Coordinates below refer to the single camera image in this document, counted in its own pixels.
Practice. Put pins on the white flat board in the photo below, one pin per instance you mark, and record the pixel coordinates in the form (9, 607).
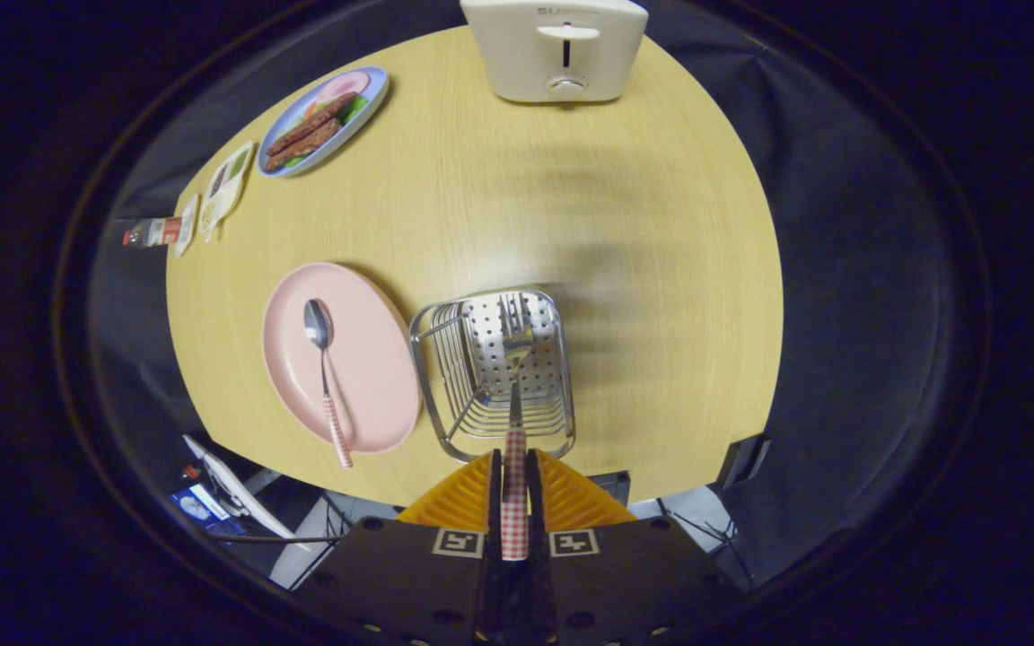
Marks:
(230, 484)

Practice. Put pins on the pink plate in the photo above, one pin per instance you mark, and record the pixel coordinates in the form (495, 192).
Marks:
(373, 359)

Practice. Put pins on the brown sausage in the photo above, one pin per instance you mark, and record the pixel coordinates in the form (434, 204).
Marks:
(312, 121)
(302, 145)

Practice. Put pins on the blue lit screen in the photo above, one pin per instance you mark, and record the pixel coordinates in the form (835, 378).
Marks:
(198, 507)

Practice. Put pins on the blue plate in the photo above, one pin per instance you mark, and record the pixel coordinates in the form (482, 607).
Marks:
(372, 94)

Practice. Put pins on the pink ham slice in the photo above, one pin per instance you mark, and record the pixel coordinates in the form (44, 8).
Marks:
(342, 85)

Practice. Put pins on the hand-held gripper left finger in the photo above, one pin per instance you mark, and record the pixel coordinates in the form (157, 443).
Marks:
(409, 583)

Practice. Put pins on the clear bottle with red cap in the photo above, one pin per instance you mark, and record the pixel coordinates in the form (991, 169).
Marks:
(153, 232)

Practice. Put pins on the white toaster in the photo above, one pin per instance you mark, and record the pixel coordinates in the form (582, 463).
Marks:
(517, 54)

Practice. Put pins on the white divided condiment tray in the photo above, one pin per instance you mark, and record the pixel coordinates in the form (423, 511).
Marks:
(225, 188)

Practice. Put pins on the white square coaster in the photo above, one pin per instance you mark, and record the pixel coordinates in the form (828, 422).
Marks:
(187, 224)

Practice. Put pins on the black table bracket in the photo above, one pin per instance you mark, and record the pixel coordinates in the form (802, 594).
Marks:
(609, 489)
(741, 462)

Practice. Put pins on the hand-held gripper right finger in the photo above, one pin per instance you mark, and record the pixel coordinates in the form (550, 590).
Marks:
(625, 583)

